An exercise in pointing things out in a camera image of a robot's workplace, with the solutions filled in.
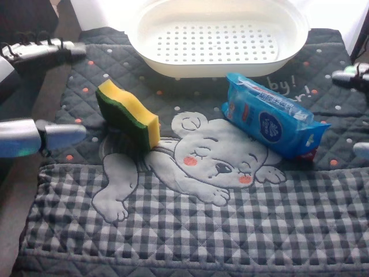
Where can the yellow and green sponge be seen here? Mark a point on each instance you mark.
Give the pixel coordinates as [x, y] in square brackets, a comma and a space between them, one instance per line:
[127, 111]

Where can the white perforated plastic plate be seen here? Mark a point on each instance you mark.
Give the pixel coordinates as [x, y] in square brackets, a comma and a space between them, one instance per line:
[201, 43]

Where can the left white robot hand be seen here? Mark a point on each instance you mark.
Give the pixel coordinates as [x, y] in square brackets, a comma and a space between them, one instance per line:
[353, 75]

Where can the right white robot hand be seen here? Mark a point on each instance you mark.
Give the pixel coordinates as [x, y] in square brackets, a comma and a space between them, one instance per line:
[26, 135]

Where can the grey quilt with printed bear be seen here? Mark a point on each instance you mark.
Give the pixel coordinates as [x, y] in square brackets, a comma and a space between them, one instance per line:
[201, 219]

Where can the blue tissue packet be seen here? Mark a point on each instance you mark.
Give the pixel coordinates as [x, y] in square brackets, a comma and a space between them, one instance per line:
[274, 124]

